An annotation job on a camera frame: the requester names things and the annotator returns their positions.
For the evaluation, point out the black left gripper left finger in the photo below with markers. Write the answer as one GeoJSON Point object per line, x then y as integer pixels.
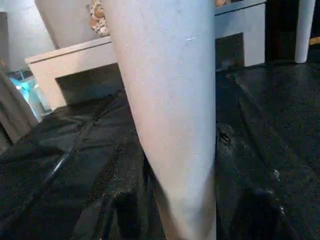
{"type": "Point", "coordinates": [125, 215]}

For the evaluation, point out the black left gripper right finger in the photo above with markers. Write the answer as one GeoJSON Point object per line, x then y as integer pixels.
{"type": "Point", "coordinates": [245, 200]}

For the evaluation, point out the black mat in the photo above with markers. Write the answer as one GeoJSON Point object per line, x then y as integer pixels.
{"type": "Point", "coordinates": [275, 112]}

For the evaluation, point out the grey curtain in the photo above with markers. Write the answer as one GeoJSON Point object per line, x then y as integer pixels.
{"type": "Point", "coordinates": [12, 115]}

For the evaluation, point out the blue white plastic bag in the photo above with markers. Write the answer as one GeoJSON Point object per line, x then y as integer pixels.
{"type": "Point", "coordinates": [27, 92]}

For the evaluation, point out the white cabinet with glass doors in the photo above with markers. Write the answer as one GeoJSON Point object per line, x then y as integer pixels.
{"type": "Point", "coordinates": [75, 60]}

